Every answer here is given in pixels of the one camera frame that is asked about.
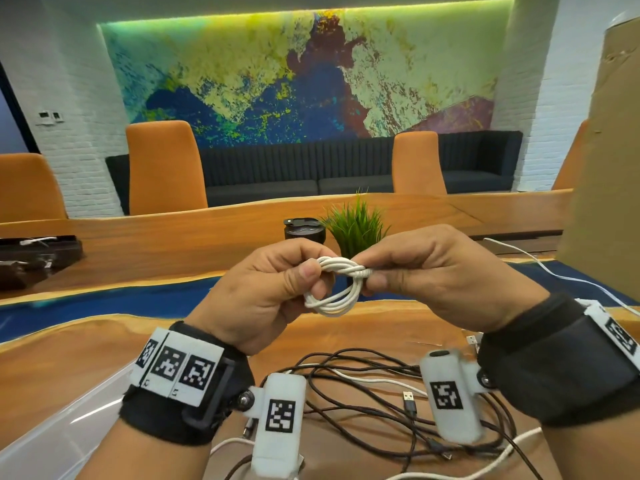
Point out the person's right hand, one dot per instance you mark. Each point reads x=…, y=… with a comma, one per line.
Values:
x=450, y=274

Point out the person's left hand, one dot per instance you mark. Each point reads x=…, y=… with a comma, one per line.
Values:
x=255, y=294

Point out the clear plastic organizer box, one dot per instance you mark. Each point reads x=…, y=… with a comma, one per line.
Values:
x=50, y=434

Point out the black cylinder pot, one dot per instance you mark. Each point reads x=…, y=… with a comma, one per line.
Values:
x=305, y=229

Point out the green potted plant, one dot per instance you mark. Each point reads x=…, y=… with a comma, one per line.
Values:
x=355, y=227

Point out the black sofa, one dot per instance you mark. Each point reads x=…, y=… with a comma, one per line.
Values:
x=300, y=169

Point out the black right wristband with marker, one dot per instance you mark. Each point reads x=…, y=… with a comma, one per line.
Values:
x=550, y=364

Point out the tall orange chair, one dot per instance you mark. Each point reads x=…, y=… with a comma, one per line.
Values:
x=165, y=169

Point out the black left wristband with markers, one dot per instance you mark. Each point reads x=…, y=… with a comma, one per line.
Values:
x=150, y=419

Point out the brown cardboard sheet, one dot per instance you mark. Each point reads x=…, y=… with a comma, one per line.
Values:
x=610, y=169

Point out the dark brown leather case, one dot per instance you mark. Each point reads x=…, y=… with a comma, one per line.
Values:
x=25, y=269

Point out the colourful abstract wall painting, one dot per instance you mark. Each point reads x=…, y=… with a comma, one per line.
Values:
x=225, y=59

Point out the white wall switch panel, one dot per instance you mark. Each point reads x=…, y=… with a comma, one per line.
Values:
x=49, y=117

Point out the black door frame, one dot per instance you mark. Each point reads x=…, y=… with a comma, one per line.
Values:
x=22, y=122

